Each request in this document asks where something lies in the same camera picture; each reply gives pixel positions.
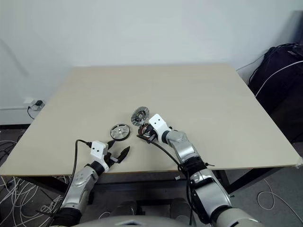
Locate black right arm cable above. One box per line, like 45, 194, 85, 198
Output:
150, 139, 197, 224

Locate black bag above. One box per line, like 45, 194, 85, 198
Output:
248, 43, 303, 144

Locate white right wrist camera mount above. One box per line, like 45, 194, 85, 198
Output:
148, 113, 168, 142

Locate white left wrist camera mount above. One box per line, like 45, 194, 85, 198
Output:
90, 140, 110, 171

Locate white wall cable trunking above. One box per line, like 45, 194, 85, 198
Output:
0, 106, 33, 112

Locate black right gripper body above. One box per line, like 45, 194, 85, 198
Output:
143, 126, 159, 144

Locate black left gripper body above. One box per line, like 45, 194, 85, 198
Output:
103, 144, 119, 167

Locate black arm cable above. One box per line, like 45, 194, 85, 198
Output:
150, 139, 197, 224
56, 139, 93, 213

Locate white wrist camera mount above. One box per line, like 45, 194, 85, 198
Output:
90, 140, 110, 171
148, 113, 168, 142

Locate black table frame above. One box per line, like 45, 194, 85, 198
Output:
21, 163, 301, 193

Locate white looped floor cable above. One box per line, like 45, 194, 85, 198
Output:
257, 176, 284, 211

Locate white floor cable tangle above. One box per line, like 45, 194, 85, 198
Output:
0, 139, 69, 227

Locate spoked silver rotor disc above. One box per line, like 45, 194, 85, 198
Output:
130, 106, 150, 127

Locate grey robot torso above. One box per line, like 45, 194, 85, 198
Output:
77, 209, 214, 227

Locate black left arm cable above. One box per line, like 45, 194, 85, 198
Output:
56, 139, 93, 213

